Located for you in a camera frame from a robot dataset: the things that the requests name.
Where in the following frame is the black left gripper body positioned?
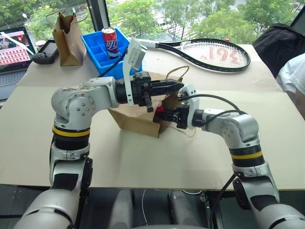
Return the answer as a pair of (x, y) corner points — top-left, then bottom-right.
(132, 71), (153, 113)

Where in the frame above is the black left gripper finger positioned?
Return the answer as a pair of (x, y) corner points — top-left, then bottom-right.
(152, 88), (181, 97)
(151, 80), (185, 90)

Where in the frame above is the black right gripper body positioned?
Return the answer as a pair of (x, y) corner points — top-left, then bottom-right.
(173, 106), (191, 130)

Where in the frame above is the tall brown paper bag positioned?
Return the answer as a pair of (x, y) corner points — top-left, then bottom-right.
(46, 9), (86, 67)

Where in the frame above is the red and purple soda can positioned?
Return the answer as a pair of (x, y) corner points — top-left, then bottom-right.
(102, 27), (120, 60)

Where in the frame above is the black and white tennis racket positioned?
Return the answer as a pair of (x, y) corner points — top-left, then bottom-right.
(140, 37), (252, 73)

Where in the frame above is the blue plastic divided bin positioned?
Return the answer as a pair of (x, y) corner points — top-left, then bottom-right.
(81, 27), (131, 77)

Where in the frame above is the black handheld game console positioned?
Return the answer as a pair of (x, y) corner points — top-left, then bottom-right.
(31, 39), (59, 65)

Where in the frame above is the black backpack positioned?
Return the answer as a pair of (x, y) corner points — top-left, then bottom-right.
(252, 22), (305, 79)

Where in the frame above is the person in white shirt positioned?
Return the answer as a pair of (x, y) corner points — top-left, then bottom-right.
(275, 52), (305, 114)

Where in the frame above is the open laptop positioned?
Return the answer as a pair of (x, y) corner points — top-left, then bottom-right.
(0, 26), (37, 101)

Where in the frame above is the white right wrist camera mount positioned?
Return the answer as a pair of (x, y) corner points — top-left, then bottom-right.
(179, 84), (200, 131)

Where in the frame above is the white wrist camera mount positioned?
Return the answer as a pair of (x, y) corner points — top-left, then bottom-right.
(179, 84), (200, 131)
(122, 37), (148, 107)

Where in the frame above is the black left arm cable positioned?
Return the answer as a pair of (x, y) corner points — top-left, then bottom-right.
(98, 53), (126, 78)

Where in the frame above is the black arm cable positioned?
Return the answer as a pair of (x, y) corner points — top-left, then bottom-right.
(182, 94), (249, 125)
(98, 53), (126, 78)

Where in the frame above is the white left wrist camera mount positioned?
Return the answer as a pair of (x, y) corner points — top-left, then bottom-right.
(122, 37), (148, 107)

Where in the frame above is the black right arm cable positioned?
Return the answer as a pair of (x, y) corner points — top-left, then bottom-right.
(182, 94), (249, 125)

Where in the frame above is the thin black cable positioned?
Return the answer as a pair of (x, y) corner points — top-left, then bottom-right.
(209, 173), (238, 229)

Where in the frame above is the dark window frame post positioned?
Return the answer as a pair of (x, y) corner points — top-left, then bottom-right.
(86, 0), (111, 33)

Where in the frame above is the thin white cable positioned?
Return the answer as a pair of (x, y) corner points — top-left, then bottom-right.
(140, 189), (149, 225)

